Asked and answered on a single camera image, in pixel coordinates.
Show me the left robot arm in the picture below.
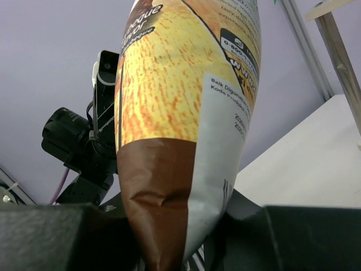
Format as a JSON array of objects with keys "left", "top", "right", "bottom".
[{"left": 41, "top": 107, "right": 117, "bottom": 206}]

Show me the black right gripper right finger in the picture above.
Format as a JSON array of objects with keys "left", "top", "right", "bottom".
[{"left": 202, "top": 191, "right": 360, "bottom": 270}]

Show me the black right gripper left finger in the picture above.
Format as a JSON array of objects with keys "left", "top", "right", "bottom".
[{"left": 1, "top": 195, "right": 146, "bottom": 270}]

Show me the brown Chuba bag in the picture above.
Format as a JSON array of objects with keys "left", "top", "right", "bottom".
[{"left": 115, "top": 1, "right": 262, "bottom": 270}]

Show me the aluminium frame post right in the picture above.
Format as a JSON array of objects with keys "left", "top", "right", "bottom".
[{"left": 279, "top": 0, "right": 334, "bottom": 102}]

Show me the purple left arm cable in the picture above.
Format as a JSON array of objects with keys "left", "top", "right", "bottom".
[{"left": 49, "top": 167, "right": 70, "bottom": 206}]

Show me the white two-tier shelf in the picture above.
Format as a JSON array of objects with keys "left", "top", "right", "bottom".
[{"left": 306, "top": 0, "right": 361, "bottom": 150}]

